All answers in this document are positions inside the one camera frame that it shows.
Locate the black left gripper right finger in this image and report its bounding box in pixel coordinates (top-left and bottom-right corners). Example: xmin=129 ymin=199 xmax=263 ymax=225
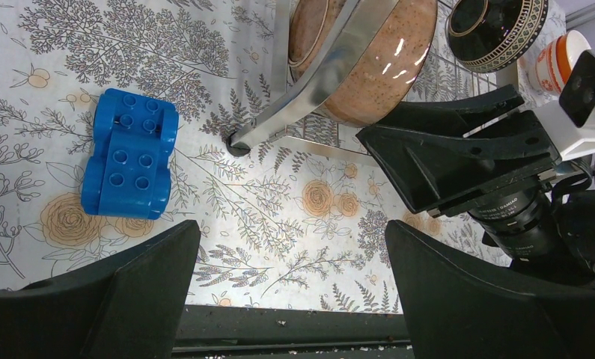
xmin=385 ymin=220 xmax=595 ymax=358

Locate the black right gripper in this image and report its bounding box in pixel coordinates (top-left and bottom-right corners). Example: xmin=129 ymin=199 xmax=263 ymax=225
xmin=357 ymin=85 xmax=595 ymax=288

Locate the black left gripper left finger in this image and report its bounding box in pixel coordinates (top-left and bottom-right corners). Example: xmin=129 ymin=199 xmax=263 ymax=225
xmin=0 ymin=220 xmax=201 ymax=358

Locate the brown speckled bowl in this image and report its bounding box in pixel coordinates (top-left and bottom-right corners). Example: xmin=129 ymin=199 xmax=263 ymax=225
xmin=288 ymin=0 xmax=438 ymax=127

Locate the red white coral bowl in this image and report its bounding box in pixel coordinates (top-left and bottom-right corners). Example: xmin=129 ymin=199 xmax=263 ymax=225
xmin=528 ymin=30 xmax=591 ymax=96

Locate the steel two-tier dish rack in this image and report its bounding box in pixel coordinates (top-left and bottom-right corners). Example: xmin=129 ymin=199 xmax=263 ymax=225
xmin=226 ymin=1 xmax=399 ymax=165

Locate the dark patterned bowl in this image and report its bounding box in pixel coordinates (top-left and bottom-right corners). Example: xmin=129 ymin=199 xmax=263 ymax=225
xmin=445 ymin=0 xmax=549 ymax=73

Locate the blue sponge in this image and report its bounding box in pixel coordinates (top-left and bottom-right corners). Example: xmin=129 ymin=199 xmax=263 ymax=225
xmin=81 ymin=88 xmax=179 ymax=220

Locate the floral tablecloth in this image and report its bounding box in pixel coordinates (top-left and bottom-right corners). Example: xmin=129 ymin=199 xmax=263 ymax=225
xmin=0 ymin=1 xmax=510 ymax=313

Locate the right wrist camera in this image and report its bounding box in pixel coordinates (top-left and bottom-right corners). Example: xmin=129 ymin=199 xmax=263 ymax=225
xmin=534 ymin=49 xmax=595 ymax=162

